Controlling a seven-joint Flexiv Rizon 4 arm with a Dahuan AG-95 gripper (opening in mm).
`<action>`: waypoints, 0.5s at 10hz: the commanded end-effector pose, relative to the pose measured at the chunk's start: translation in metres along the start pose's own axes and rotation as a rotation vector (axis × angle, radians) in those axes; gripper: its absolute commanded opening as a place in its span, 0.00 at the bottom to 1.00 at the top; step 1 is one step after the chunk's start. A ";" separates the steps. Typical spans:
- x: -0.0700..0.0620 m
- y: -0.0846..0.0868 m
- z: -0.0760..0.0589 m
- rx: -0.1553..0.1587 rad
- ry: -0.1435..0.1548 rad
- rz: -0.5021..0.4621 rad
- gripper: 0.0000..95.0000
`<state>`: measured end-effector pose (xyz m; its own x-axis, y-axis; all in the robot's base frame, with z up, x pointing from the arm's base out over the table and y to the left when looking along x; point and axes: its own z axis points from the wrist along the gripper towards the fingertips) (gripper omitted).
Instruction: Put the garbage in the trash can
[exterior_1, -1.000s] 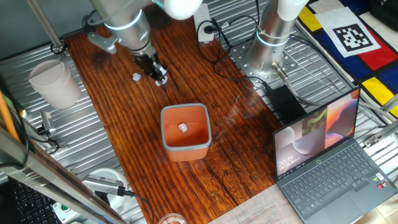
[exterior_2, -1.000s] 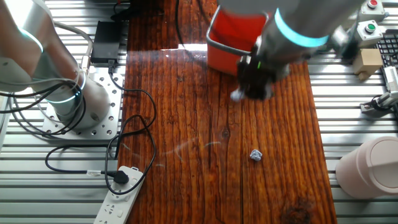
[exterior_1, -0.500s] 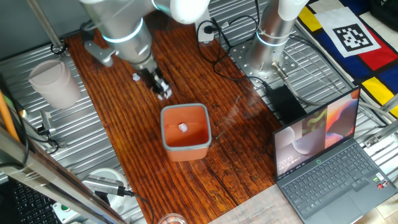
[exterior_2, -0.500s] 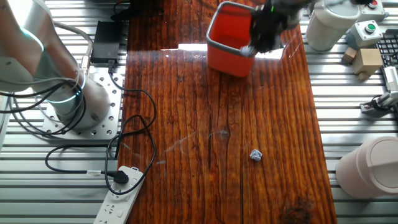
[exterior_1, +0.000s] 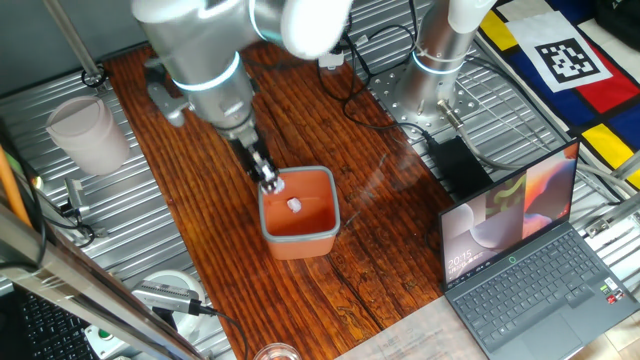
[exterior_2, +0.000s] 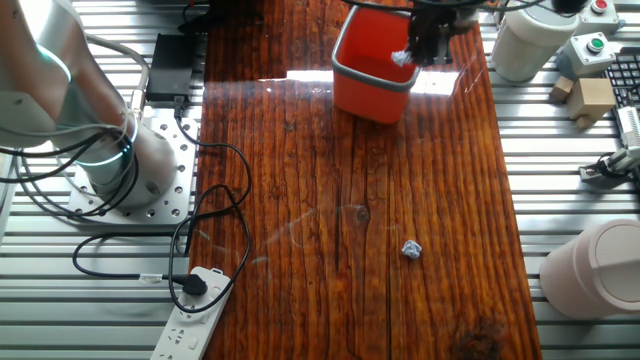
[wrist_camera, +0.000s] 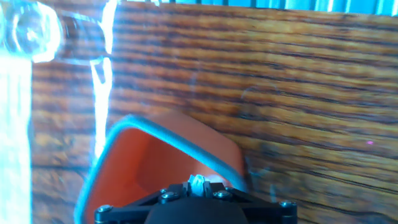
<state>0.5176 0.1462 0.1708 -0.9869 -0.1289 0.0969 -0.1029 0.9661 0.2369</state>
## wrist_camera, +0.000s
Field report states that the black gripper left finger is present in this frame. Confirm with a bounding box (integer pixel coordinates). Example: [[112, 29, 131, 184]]
[[95, 182, 190, 224]]

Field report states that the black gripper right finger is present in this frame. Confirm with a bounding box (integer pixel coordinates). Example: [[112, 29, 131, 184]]
[[203, 182, 298, 224]]

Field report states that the white paper ball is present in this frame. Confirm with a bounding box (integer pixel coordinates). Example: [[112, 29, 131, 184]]
[[187, 174, 215, 197]]

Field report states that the orange square trash can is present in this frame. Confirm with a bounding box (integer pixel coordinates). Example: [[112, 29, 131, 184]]
[[73, 111, 249, 224]]

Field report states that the brown wood grain board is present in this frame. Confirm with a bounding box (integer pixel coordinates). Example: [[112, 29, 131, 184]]
[[30, 0, 398, 224]]

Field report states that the clear drinking glass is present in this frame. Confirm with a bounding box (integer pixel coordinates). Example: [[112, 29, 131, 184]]
[[0, 0, 65, 63]]

